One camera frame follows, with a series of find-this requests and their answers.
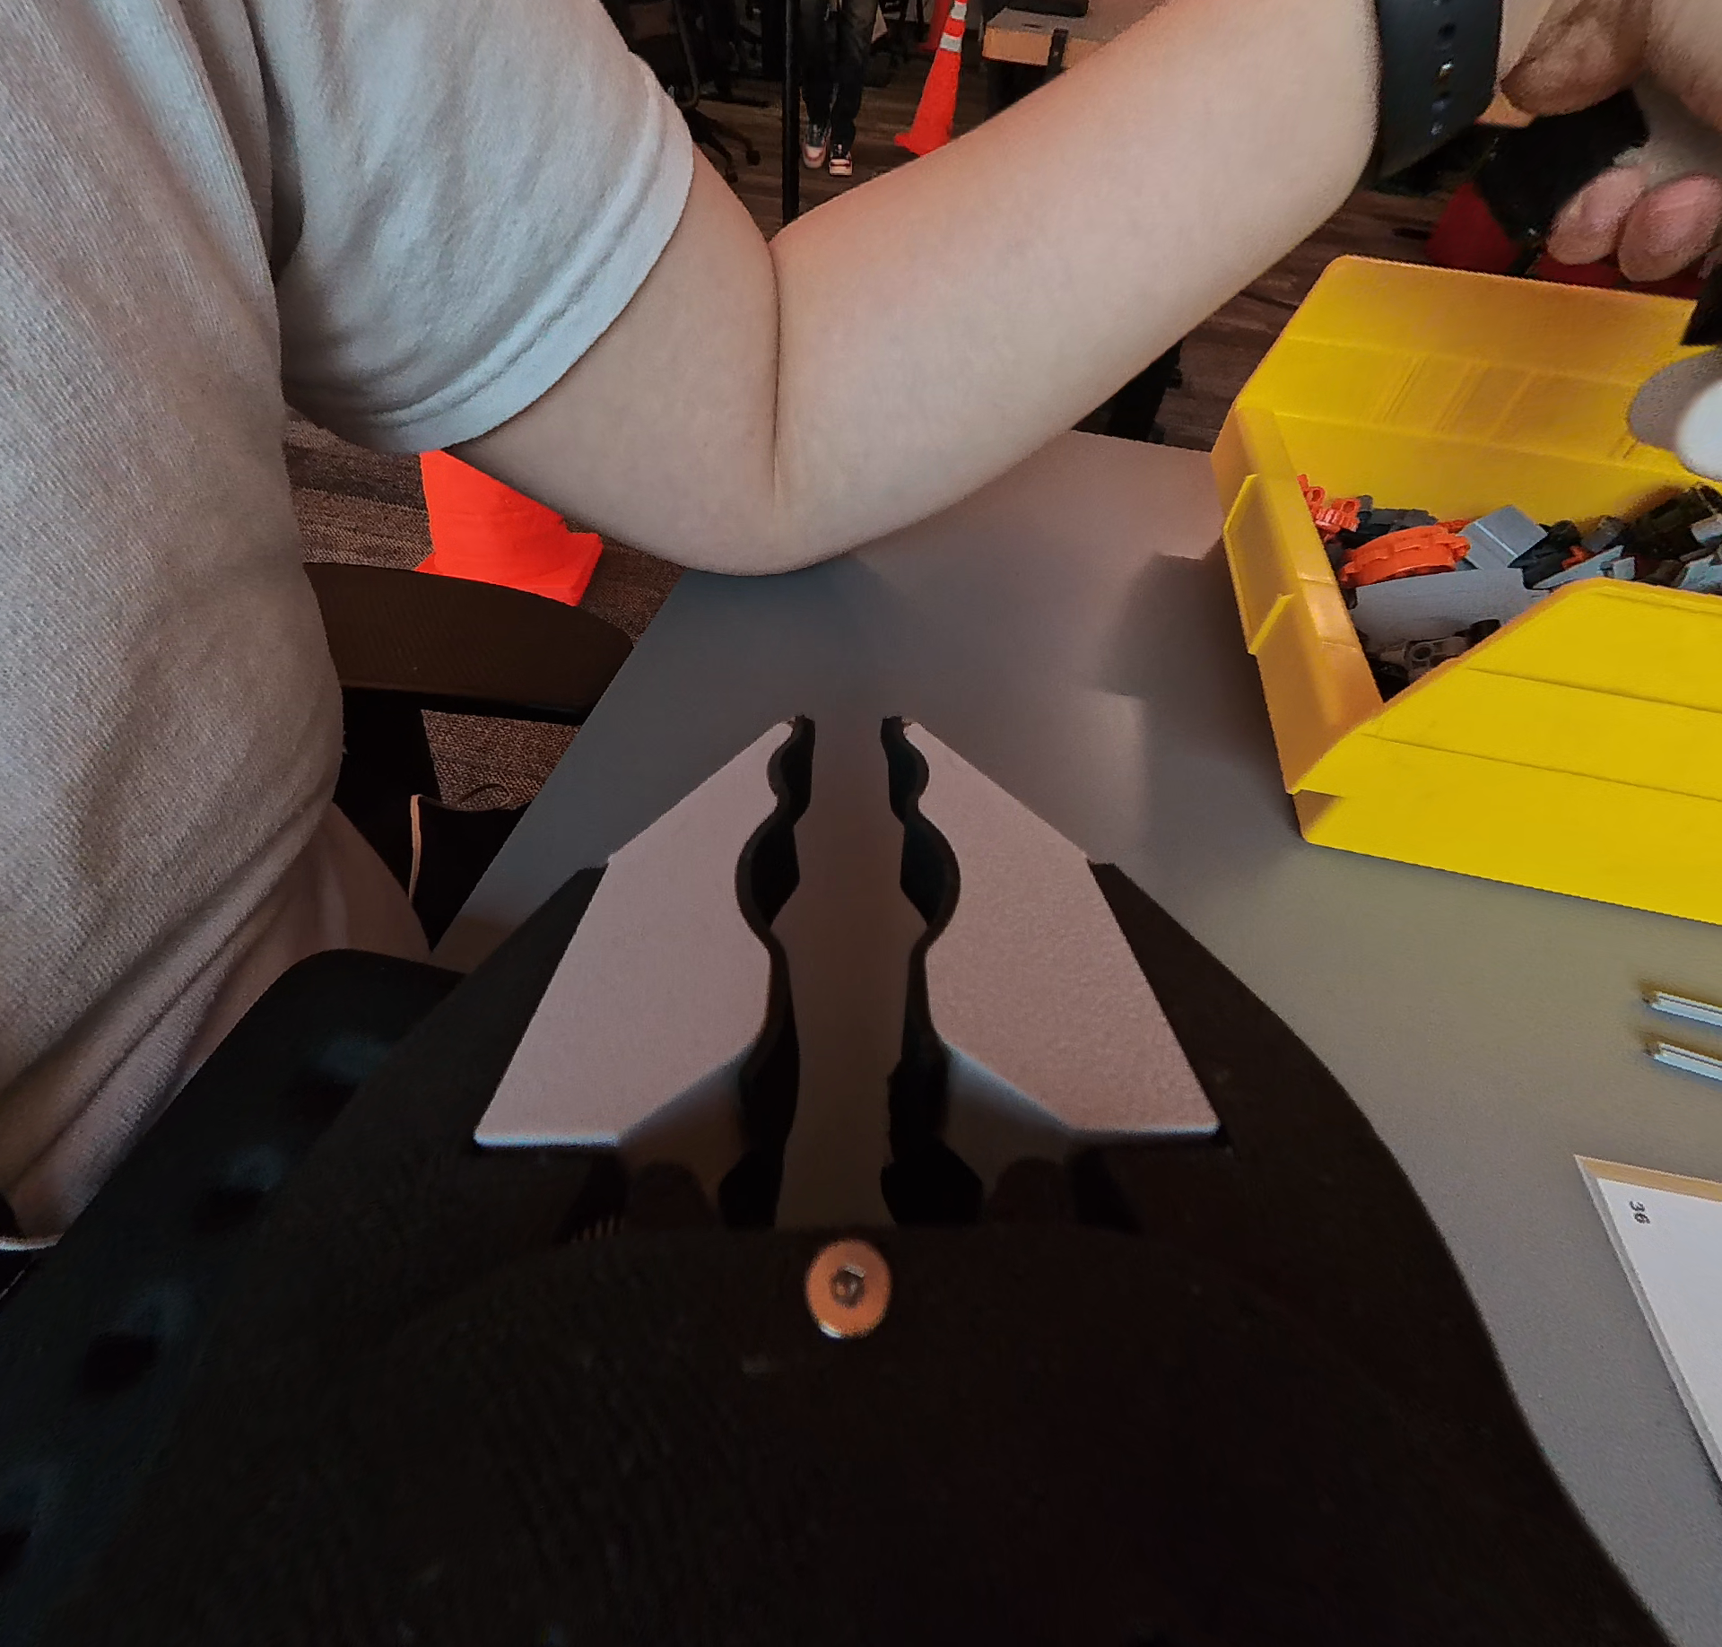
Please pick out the orange gear piece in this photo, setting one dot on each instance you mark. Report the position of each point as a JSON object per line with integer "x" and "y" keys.
{"x": 1406, "y": 559}

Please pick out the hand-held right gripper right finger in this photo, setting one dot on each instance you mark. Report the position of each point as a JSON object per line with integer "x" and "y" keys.
{"x": 1064, "y": 1016}

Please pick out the person's beige shirt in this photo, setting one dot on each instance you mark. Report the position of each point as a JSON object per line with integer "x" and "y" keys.
{"x": 203, "y": 330}

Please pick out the person's left forearm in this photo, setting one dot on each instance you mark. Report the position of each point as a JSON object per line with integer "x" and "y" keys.
{"x": 1010, "y": 263}

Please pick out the person's left hand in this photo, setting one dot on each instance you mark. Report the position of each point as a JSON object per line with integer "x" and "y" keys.
{"x": 1616, "y": 20}

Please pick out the yellow plastic bin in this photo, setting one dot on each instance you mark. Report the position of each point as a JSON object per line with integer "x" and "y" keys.
{"x": 1548, "y": 760}

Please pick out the building instruction booklet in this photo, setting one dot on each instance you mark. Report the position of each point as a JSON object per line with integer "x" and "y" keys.
{"x": 1683, "y": 1285}

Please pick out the small grey rod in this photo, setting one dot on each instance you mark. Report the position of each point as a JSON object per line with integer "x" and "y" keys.
{"x": 1689, "y": 1008}
{"x": 1689, "y": 1062}

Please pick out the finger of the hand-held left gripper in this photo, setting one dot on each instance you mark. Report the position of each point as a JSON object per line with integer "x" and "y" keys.
{"x": 1683, "y": 416}

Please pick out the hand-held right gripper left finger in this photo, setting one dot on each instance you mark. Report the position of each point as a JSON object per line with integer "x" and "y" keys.
{"x": 647, "y": 1016}

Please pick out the pile of building pieces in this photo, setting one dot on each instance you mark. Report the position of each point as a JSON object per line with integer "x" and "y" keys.
{"x": 1508, "y": 585}

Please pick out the black smartwatch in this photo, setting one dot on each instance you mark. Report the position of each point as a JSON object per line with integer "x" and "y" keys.
{"x": 1433, "y": 47}

